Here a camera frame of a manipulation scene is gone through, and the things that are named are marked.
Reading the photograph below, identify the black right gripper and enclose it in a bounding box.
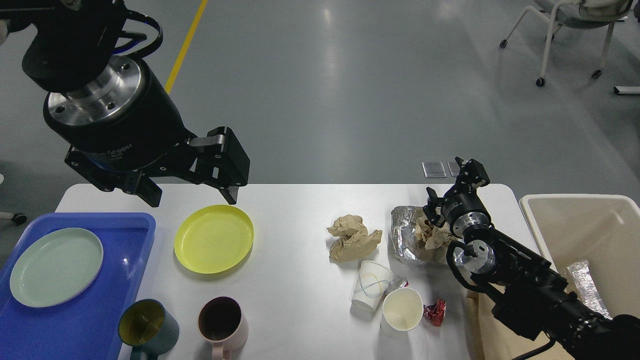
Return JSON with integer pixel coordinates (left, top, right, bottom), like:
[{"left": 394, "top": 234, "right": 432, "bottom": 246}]
[{"left": 422, "top": 156, "right": 493, "bottom": 239}]

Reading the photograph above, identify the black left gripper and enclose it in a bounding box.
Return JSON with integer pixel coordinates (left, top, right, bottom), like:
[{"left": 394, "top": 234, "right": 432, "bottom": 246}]
[{"left": 43, "top": 55, "right": 250, "bottom": 208}]

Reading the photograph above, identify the yellow plastic plate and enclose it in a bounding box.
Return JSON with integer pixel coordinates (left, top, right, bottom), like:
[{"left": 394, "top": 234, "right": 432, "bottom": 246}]
[{"left": 173, "top": 204, "right": 255, "bottom": 275}]

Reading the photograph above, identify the pink mug brown inside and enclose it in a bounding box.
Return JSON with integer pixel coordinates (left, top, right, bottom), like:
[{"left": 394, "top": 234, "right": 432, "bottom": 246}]
[{"left": 198, "top": 296, "right": 249, "bottom": 360}]

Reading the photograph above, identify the teal mug yellow inside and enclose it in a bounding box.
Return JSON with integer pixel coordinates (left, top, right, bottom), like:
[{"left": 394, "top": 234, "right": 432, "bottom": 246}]
[{"left": 118, "top": 298, "right": 180, "bottom": 360}]

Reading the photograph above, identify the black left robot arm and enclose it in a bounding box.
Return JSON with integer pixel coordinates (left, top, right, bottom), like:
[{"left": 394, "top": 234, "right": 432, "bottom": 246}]
[{"left": 0, "top": 0, "right": 250, "bottom": 207}]

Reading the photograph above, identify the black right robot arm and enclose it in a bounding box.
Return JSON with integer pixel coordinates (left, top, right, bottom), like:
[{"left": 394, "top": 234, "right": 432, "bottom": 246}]
[{"left": 422, "top": 157, "right": 640, "bottom": 360}]

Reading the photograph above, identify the silver floor socket plate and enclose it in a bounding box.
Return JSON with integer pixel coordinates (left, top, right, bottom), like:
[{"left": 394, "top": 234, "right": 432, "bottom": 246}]
[{"left": 422, "top": 161, "right": 448, "bottom": 179}]

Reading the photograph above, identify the crumpled brown paper on foil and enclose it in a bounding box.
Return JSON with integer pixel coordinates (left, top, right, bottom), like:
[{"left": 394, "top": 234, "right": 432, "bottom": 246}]
[{"left": 414, "top": 215, "right": 456, "bottom": 264}]

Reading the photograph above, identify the crumpled aluminium foil sheet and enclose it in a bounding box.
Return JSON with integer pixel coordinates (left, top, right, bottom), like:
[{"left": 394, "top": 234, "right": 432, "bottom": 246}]
[{"left": 390, "top": 206, "right": 437, "bottom": 266}]

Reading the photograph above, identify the crumpled brown paper ball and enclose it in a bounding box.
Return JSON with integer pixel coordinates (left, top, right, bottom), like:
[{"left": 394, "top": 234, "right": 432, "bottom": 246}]
[{"left": 326, "top": 214, "right": 383, "bottom": 264}]

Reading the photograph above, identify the white patterned paper cup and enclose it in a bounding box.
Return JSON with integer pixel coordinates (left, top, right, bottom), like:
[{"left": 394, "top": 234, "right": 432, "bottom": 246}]
[{"left": 350, "top": 260, "right": 394, "bottom": 313}]

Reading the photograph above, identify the red foil wrapper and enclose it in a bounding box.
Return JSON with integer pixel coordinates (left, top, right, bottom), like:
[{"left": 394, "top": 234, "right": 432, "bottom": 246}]
[{"left": 423, "top": 298, "right": 447, "bottom": 327}]

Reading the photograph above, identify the brown paper bag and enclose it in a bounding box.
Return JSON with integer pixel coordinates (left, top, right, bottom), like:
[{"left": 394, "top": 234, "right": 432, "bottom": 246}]
[{"left": 465, "top": 291, "right": 550, "bottom": 360}]

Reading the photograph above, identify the foil piece in bin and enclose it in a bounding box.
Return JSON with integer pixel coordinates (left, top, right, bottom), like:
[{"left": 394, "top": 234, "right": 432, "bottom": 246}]
[{"left": 564, "top": 259, "right": 613, "bottom": 321}]

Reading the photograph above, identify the pale green plate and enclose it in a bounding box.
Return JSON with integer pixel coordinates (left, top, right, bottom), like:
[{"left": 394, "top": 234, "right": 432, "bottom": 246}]
[{"left": 9, "top": 227, "right": 105, "bottom": 308}]

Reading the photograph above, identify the beige plastic bin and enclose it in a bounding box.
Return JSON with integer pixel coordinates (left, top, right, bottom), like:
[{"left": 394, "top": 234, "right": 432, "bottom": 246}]
[{"left": 519, "top": 194, "right": 640, "bottom": 317}]

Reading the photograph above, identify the black caster wheel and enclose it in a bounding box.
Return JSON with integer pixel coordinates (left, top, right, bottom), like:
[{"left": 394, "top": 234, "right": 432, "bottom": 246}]
[{"left": 0, "top": 211, "right": 27, "bottom": 225}]

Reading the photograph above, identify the blue plastic tray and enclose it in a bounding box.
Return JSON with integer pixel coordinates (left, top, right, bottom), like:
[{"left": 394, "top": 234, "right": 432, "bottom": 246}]
[{"left": 0, "top": 212, "right": 156, "bottom": 360}]

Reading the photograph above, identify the white bar on floor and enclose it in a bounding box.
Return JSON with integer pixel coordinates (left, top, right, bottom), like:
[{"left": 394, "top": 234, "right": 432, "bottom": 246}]
[{"left": 613, "top": 85, "right": 640, "bottom": 96}]

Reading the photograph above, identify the white wheeled chair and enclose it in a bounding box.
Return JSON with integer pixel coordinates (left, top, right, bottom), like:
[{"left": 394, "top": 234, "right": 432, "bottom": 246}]
[{"left": 499, "top": 0, "right": 633, "bottom": 88}]

